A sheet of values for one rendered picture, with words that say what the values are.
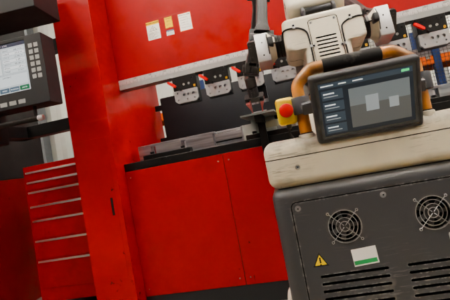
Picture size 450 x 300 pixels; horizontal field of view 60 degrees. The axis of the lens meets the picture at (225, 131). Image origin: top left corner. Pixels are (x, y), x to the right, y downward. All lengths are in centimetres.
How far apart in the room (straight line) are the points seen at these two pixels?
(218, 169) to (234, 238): 39
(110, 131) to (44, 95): 41
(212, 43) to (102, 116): 78
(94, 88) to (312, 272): 171
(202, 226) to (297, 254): 126
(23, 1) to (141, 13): 67
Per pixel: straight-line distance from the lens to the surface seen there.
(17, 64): 225
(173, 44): 245
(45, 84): 215
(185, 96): 235
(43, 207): 301
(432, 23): 240
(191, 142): 234
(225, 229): 222
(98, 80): 237
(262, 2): 177
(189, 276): 234
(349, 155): 102
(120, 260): 236
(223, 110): 284
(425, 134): 106
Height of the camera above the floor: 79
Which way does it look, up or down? 4 degrees up
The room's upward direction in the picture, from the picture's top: 11 degrees counter-clockwise
